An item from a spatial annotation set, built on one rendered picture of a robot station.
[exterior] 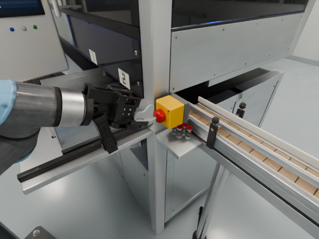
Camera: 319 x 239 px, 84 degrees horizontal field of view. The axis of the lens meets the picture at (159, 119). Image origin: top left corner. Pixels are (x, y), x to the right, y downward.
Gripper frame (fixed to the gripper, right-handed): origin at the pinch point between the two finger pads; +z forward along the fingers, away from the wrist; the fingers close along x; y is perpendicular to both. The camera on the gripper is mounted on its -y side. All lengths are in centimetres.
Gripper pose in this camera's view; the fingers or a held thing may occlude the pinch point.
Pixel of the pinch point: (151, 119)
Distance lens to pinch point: 50.5
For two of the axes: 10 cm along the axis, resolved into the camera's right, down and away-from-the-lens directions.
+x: -5.9, -4.8, 6.5
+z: 7.3, 0.2, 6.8
